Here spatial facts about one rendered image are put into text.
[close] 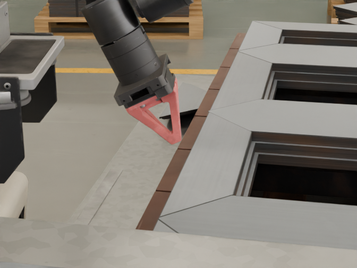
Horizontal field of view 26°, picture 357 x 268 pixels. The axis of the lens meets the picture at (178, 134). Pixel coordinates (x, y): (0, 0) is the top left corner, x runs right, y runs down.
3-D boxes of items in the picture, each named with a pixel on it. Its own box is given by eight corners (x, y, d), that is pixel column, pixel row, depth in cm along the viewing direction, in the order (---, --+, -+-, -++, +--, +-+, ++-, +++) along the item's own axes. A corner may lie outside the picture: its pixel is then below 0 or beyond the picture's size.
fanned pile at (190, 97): (230, 87, 222) (230, 74, 220) (209, 135, 186) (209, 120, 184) (188, 84, 224) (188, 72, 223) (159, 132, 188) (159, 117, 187)
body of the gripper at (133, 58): (173, 65, 100) (147, 14, 98) (169, 88, 91) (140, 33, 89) (128, 85, 102) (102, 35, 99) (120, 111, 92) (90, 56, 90)
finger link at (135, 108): (201, 118, 102) (169, 56, 100) (200, 138, 96) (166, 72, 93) (155, 139, 104) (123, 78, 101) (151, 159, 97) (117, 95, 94)
